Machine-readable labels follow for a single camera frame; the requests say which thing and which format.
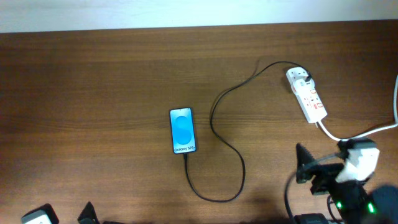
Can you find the blue screen Galaxy smartphone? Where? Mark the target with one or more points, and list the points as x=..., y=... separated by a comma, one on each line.
x=183, y=131

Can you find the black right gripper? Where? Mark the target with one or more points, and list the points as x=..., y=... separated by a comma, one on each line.
x=304, y=165

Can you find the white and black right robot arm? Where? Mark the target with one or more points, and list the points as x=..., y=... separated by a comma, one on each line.
x=351, y=200

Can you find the white power strip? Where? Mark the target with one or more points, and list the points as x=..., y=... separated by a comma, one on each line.
x=311, y=103

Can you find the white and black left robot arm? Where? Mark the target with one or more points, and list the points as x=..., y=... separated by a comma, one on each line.
x=45, y=214

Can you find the white charger plug adapter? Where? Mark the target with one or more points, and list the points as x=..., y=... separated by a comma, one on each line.
x=301, y=87

